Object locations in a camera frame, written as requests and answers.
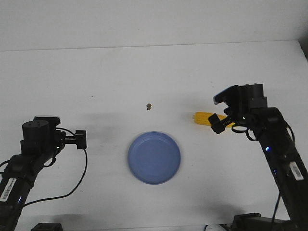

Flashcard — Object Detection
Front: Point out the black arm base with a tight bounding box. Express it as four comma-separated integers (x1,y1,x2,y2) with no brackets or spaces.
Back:
231,213,299,231
31,223,63,231

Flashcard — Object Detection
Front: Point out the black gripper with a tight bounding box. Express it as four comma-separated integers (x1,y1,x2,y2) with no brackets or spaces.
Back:
55,129,87,150
208,114,235,134

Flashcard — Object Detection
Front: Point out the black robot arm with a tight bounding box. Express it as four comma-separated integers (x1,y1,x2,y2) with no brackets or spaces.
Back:
208,84,308,231
0,116,87,231

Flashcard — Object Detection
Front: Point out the yellow corn cob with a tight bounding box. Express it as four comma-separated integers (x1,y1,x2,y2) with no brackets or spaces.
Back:
193,112,235,128

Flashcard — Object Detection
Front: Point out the small brown table mark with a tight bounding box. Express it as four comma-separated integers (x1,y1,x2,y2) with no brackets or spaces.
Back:
146,103,152,110

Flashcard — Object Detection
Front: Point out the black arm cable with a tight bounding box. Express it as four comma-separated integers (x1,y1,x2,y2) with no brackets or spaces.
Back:
23,127,88,207
231,121,257,141

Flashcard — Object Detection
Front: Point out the blue round plate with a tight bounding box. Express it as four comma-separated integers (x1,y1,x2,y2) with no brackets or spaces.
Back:
127,131,181,185

